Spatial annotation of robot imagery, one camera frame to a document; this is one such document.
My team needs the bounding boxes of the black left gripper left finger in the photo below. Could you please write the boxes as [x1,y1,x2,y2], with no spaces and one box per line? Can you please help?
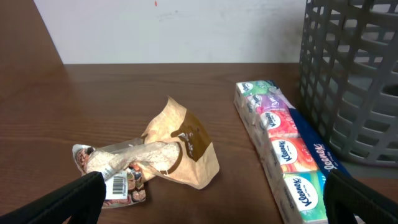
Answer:
[1,172,106,224]

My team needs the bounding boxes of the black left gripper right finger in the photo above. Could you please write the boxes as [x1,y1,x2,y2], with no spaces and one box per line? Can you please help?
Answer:
[323,169,397,224]

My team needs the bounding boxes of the Kleenex tissue multipack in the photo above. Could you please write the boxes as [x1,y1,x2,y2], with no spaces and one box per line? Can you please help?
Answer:
[234,80,348,223]

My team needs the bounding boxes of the crumpled beige snack bag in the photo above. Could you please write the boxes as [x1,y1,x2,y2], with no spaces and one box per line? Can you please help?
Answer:
[72,98,220,208]

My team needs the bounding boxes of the grey plastic basket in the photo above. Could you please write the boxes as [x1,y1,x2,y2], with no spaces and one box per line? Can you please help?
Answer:
[298,0,397,167]

